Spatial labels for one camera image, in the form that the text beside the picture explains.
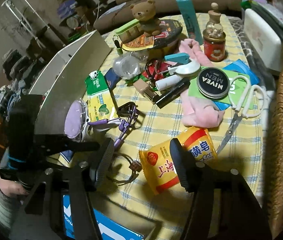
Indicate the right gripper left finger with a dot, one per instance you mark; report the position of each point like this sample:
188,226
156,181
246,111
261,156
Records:
100,162

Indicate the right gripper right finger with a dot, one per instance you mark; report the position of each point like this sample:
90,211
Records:
187,168

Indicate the beige foundation bottle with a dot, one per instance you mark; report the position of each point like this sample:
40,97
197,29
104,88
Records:
146,91

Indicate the clear plastic cup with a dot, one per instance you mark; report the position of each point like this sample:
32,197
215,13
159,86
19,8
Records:
126,66

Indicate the person left hand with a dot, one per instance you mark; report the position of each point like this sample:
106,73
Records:
12,189

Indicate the yellow soap packet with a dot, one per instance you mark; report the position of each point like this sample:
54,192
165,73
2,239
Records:
164,165

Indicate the purple eyelash curler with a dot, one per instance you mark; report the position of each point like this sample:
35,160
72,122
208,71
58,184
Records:
127,117

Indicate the green Darlie toothpaste box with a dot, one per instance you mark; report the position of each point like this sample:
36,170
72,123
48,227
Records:
99,100

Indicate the blue printed box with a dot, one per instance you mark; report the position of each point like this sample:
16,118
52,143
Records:
108,228

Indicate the white storage tray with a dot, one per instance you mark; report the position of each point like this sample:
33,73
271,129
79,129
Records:
62,80

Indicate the yellow checkered tablecloth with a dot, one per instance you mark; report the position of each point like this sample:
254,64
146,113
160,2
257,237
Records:
135,205

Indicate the navy blue sachet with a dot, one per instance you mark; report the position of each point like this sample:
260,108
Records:
112,78

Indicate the black mascara tube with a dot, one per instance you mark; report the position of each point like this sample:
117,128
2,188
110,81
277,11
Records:
174,93

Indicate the Nivea men tin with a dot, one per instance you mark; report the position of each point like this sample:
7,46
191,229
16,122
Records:
213,83

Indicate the green card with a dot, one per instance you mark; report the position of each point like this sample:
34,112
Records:
235,89

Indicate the white lip balm tube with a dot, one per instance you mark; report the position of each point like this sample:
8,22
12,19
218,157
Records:
167,82

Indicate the KFC ketchup packet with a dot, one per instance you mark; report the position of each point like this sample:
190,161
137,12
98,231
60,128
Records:
155,70

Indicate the white and teal dispenser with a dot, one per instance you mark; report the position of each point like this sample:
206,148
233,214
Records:
184,64

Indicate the blue packet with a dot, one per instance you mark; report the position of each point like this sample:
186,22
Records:
240,67

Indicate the instant noodle bowl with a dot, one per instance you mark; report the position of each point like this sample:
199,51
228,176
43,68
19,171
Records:
171,30

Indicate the green lid snack box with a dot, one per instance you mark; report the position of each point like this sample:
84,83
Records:
129,31

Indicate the red jar with glass top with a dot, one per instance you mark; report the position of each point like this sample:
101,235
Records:
214,37

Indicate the white tissue box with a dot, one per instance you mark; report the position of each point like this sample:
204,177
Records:
266,41

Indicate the teal spray bottle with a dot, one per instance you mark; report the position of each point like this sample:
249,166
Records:
189,16

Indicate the white clothes rack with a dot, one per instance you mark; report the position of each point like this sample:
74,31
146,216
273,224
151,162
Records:
27,25

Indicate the brown bear figurine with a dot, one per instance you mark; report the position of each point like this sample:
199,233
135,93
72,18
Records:
145,13

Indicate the remote control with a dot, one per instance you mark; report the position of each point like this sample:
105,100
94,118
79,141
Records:
271,11

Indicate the white handled scissors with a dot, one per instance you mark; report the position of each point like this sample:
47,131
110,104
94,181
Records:
241,108

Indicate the green black keychain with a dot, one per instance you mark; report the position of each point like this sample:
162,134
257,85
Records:
117,45

